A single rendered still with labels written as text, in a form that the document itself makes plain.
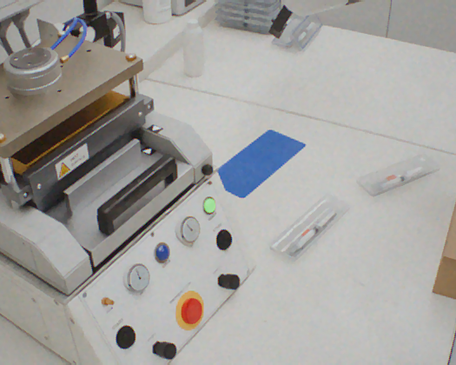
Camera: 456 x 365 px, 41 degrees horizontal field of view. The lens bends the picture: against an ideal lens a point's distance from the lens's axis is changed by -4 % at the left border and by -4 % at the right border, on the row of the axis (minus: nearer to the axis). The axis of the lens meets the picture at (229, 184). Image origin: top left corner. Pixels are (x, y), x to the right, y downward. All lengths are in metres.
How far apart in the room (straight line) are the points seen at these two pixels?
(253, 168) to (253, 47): 0.55
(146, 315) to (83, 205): 0.18
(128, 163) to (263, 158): 0.46
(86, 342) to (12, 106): 0.33
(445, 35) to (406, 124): 1.87
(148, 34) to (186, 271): 0.93
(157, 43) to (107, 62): 0.77
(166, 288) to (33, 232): 0.23
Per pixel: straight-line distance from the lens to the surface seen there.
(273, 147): 1.37
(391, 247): 1.17
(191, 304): 0.98
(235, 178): 1.28
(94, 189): 0.91
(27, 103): 0.88
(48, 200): 0.91
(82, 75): 0.93
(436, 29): 3.33
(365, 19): 3.39
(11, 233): 0.86
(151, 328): 0.94
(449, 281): 1.08
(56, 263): 0.82
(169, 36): 1.74
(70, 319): 0.87
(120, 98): 0.96
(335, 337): 1.02
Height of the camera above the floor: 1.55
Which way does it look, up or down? 39 degrees down
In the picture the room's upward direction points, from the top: straight up
